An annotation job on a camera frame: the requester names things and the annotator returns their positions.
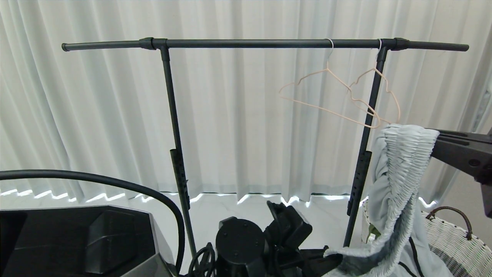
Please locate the pink clothes hanger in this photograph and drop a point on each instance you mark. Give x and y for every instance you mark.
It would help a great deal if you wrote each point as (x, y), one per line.
(327, 70)
(386, 86)

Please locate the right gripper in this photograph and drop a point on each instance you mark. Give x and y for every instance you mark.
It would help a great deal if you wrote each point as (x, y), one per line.
(487, 192)

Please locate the green garment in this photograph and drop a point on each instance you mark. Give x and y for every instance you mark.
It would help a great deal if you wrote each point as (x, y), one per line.
(372, 231)

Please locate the white curtain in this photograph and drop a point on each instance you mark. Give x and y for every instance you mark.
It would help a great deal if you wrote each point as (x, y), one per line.
(96, 115)

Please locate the black clothes rack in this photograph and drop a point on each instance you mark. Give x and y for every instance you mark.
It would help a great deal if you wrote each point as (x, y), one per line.
(269, 43)

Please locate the white laundry basket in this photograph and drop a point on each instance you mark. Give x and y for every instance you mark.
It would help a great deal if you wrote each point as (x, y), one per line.
(453, 246)

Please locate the pale grey shorts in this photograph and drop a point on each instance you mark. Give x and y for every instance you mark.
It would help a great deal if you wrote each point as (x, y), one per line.
(399, 173)

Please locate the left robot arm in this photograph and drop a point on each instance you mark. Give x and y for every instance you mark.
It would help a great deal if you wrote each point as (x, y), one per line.
(77, 242)

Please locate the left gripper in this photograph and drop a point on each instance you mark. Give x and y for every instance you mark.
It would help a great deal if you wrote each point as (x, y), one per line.
(307, 263)

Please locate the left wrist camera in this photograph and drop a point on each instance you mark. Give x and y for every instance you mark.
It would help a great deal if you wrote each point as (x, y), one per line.
(288, 227)

